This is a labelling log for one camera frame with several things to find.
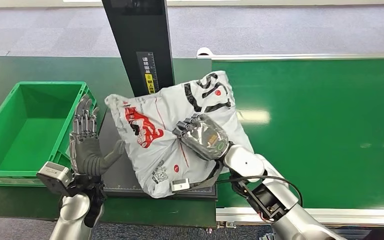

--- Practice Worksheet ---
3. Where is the white conveyor end roller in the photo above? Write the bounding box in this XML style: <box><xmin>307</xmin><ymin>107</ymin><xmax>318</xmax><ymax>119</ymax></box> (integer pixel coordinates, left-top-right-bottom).
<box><xmin>196</xmin><ymin>46</ymin><xmax>215</xmax><ymax>58</ymax></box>

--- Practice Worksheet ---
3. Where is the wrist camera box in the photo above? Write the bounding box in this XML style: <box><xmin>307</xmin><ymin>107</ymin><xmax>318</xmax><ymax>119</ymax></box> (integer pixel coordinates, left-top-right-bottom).
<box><xmin>171</xmin><ymin>178</ymin><xmax>192</xmax><ymax>193</ymax></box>
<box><xmin>36</xmin><ymin>161</ymin><xmax>74</xmax><ymax>196</ymax></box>

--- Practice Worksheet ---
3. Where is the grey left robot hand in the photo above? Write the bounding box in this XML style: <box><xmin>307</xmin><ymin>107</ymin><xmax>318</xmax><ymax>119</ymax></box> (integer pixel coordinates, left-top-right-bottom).
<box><xmin>68</xmin><ymin>94</ymin><xmax>127</xmax><ymax>176</ymax></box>

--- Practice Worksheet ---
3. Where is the black scanner column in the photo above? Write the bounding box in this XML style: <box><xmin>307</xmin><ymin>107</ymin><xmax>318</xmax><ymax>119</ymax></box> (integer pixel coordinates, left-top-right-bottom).
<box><xmin>101</xmin><ymin>0</ymin><xmax>176</xmax><ymax>98</ymax></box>

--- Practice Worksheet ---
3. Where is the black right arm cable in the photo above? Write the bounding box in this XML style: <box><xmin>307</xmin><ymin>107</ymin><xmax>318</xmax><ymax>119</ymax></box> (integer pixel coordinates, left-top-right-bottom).
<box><xmin>215</xmin><ymin>175</ymin><xmax>304</xmax><ymax>208</ymax></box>

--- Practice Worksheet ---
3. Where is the metal conveyor bracket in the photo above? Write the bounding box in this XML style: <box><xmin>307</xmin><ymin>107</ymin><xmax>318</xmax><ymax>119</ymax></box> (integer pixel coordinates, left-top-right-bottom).
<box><xmin>216</xmin><ymin>221</ymin><xmax>238</xmax><ymax>230</ymax></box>

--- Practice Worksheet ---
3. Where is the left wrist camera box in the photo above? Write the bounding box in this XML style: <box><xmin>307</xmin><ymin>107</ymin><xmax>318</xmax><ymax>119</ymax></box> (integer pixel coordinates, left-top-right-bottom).
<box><xmin>36</xmin><ymin>161</ymin><xmax>74</xmax><ymax>196</ymax></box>

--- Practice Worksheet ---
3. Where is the green conveyor belt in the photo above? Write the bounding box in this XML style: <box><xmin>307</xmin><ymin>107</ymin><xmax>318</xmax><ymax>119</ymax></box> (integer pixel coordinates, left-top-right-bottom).
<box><xmin>211</xmin><ymin>58</ymin><xmax>384</xmax><ymax>210</ymax></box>

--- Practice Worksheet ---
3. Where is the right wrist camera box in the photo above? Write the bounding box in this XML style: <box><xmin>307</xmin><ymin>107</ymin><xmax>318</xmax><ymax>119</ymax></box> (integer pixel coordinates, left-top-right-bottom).
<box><xmin>171</xmin><ymin>178</ymin><xmax>192</xmax><ymax>193</ymax></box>

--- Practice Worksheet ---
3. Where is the black scanner base plate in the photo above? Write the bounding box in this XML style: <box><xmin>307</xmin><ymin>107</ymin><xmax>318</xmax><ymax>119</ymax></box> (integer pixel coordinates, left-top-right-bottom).
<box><xmin>98</xmin><ymin>108</ymin><xmax>218</xmax><ymax>200</ymax></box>

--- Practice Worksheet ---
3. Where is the clear crate end label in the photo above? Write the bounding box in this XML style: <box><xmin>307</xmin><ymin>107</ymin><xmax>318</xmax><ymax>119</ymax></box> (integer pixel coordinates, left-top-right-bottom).
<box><xmin>0</xmin><ymin>177</ymin><xmax>44</xmax><ymax>186</ymax></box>

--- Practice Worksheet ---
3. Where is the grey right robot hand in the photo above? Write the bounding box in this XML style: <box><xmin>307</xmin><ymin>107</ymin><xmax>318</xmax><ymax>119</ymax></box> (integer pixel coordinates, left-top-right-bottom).
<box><xmin>172</xmin><ymin>113</ymin><xmax>230</xmax><ymax>163</ymax></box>

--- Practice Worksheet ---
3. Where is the green plastic crate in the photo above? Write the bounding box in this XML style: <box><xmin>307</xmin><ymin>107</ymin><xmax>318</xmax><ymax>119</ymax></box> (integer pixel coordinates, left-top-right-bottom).
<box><xmin>0</xmin><ymin>81</ymin><xmax>97</xmax><ymax>187</ymax></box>

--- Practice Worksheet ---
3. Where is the aluminium conveyor frame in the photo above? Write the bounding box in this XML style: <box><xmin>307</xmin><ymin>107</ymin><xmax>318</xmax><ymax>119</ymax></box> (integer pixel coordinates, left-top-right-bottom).
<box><xmin>196</xmin><ymin>52</ymin><xmax>384</xmax><ymax>229</ymax></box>

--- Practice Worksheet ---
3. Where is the white printed poly mailer package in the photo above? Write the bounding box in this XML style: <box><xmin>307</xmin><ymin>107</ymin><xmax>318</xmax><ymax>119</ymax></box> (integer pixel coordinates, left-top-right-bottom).
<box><xmin>104</xmin><ymin>70</ymin><xmax>256</xmax><ymax>199</ymax></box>

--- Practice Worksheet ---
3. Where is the black yellow column label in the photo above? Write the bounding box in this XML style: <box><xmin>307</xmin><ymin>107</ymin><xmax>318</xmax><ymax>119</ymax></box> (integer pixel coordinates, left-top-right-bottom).
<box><xmin>136</xmin><ymin>51</ymin><xmax>161</xmax><ymax>96</ymax></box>

